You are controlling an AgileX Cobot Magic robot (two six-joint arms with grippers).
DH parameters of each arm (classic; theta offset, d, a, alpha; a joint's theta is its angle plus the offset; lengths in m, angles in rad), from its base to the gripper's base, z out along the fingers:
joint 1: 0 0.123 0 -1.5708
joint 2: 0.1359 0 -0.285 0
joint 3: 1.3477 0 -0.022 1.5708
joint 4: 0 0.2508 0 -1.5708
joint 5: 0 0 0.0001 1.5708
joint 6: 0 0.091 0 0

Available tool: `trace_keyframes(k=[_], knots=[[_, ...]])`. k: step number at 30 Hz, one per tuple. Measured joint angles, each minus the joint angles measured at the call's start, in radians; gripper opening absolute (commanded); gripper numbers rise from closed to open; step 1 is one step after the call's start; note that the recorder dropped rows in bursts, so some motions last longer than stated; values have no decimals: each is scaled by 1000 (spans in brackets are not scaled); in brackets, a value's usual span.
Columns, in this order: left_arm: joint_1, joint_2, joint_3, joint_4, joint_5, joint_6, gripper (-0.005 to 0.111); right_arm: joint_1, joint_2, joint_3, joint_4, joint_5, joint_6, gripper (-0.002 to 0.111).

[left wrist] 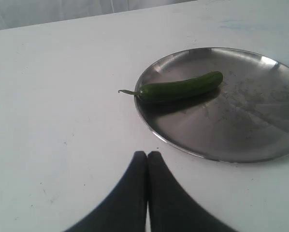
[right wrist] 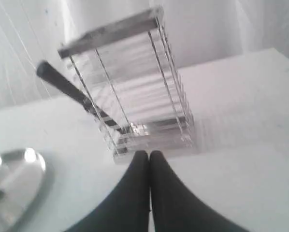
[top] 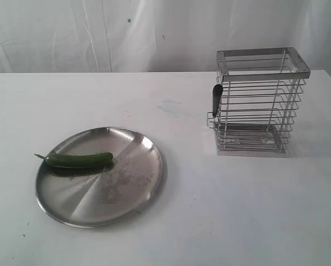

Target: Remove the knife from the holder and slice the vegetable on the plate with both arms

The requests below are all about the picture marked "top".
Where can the black kitchen knife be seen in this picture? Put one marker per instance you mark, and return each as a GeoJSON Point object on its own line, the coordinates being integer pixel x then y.
{"type": "Point", "coordinates": [217, 94]}

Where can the green cucumber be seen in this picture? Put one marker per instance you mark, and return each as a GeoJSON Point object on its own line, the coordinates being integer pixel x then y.
{"type": "Point", "coordinates": [77, 161]}

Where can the round stainless steel plate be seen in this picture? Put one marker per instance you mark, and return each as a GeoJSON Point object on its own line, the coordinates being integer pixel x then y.
{"type": "Point", "coordinates": [93, 197]}

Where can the metal wire utensil rack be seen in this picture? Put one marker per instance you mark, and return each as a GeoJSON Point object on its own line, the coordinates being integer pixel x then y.
{"type": "Point", "coordinates": [261, 92]}

